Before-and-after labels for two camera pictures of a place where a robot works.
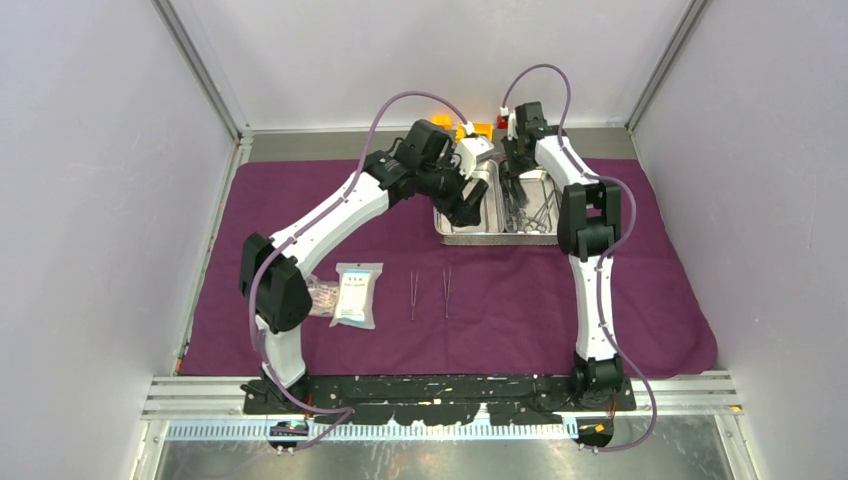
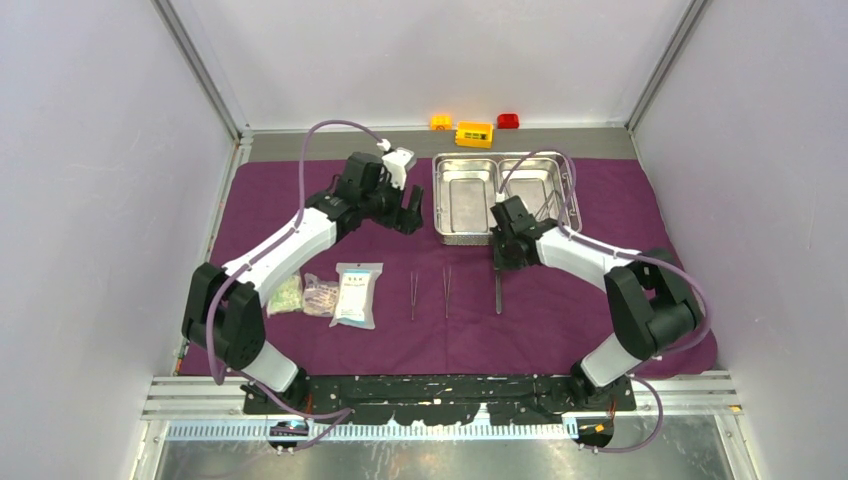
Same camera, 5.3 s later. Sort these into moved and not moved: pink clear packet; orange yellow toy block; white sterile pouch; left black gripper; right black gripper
Moved: left black gripper; right black gripper
Not moved: orange yellow toy block; pink clear packet; white sterile pouch
